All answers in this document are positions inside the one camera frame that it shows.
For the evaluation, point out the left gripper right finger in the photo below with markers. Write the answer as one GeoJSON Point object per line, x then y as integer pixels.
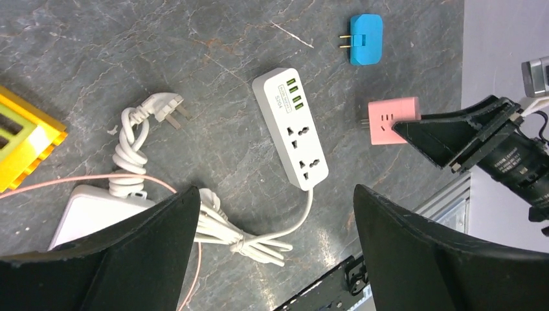
{"type": "Point", "coordinates": [414, 263]}

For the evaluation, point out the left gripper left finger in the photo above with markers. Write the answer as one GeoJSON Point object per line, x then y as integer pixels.
{"type": "Point", "coordinates": [136, 264]}

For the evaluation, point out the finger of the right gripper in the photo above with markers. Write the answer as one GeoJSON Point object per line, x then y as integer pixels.
{"type": "Point", "coordinates": [461, 139]}

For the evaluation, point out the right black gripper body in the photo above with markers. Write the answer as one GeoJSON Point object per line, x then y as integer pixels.
{"type": "Point", "coordinates": [521, 165]}

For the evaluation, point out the pink cube socket adapter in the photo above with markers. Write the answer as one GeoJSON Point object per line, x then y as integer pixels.
{"type": "Point", "coordinates": [383, 114]}

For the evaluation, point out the large white power strip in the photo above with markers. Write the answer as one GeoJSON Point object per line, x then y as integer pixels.
{"type": "Point", "coordinates": [91, 209]}

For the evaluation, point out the blue plug adapter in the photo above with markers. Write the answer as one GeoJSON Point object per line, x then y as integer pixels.
{"type": "Point", "coordinates": [365, 39]}

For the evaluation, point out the small white USB power strip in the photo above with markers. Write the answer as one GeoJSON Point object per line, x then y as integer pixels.
{"type": "Point", "coordinates": [285, 109]}

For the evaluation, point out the yellow grid block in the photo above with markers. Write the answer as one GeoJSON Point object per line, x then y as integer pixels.
{"type": "Point", "coordinates": [28, 137]}

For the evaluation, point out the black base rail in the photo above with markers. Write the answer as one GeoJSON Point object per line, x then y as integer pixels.
{"type": "Point", "coordinates": [344, 287]}

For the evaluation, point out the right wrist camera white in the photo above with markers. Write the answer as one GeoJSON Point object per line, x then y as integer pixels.
{"type": "Point", "coordinates": [535, 81]}

